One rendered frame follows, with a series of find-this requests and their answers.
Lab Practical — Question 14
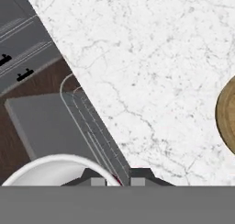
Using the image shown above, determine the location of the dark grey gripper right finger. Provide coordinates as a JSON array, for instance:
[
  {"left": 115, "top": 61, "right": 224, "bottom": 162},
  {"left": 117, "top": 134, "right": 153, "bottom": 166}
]
[{"left": 129, "top": 167, "right": 176, "bottom": 187}]

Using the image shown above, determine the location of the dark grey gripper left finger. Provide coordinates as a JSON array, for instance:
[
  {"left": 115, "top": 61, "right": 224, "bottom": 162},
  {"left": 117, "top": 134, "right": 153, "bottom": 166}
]
[{"left": 62, "top": 167, "right": 108, "bottom": 187}]

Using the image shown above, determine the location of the grey dishwasher rack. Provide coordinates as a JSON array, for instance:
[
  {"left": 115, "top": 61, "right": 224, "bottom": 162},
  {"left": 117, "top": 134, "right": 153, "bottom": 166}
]
[{"left": 59, "top": 73, "right": 133, "bottom": 186}]

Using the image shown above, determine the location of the grey dishwasher door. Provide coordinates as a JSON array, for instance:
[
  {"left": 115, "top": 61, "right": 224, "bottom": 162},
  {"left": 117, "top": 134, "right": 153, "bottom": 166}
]
[{"left": 4, "top": 92, "right": 103, "bottom": 162}]

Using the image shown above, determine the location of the wooden bowl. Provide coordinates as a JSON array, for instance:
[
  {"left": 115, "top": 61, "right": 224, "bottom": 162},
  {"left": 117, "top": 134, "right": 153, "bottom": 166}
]
[{"left": 214, "top": 75, "right": 235, "bottom": 157}]

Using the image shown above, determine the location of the white round object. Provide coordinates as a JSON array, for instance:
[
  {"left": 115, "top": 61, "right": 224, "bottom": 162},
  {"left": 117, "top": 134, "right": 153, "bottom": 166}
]
[{"left": 1, "top": 153, "right": 121, "bottom": 187}]

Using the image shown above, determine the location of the grey drawer front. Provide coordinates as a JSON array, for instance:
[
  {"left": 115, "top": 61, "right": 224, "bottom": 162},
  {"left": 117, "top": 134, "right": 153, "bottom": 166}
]
[
  {"left": 0, "top": 41, "right": 66, "bottom": 95},
  {"left": 0, "top": 0, "right": 39, "bottom": 33},
  {"left": 0, "top": 16, "right": 53, "bottom": 70}
]

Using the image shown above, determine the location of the black drawer handle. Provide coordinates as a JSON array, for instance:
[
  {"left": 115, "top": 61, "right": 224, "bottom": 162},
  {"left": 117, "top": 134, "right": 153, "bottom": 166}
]
[
  {"left": 16, "top": 68, "right": 35, "bottom": 83},
  {"left": 0, "top": 53, "right": 13, "bottom": 67}
]

